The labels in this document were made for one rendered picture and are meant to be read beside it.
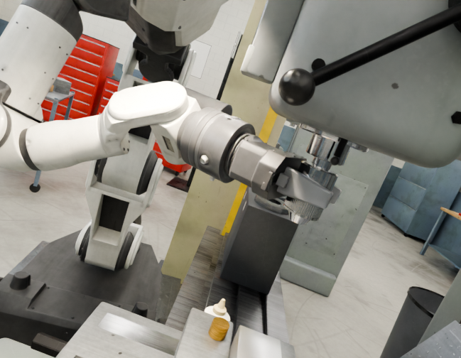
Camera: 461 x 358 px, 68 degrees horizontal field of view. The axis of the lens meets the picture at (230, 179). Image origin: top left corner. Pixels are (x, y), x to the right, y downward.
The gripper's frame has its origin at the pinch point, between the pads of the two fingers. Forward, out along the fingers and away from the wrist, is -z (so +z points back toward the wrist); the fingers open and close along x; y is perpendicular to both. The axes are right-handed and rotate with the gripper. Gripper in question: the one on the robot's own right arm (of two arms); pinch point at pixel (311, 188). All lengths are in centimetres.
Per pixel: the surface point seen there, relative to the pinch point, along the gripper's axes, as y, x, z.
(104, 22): -68, 617, 808
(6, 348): 52, -5, 39
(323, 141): -5.8, -2.4, 0.4
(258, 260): 24.3, 28.4, 10.1
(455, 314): 14.6, 31.1, -26.5
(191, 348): 20.6, -10.5, 2.7
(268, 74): -10.4, -6.0, 8.3
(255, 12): -56, 143, 101
